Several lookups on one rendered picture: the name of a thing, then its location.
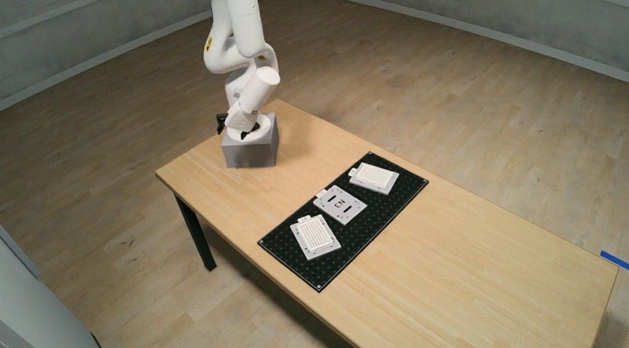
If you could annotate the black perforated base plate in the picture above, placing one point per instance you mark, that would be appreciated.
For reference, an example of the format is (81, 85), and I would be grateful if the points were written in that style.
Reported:
(353, 238)

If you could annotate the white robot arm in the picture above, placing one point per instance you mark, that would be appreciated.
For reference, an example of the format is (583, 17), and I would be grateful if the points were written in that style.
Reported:
(259, 76)

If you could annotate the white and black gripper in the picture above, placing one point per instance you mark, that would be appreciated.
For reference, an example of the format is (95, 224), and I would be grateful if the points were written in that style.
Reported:
(237, 119)

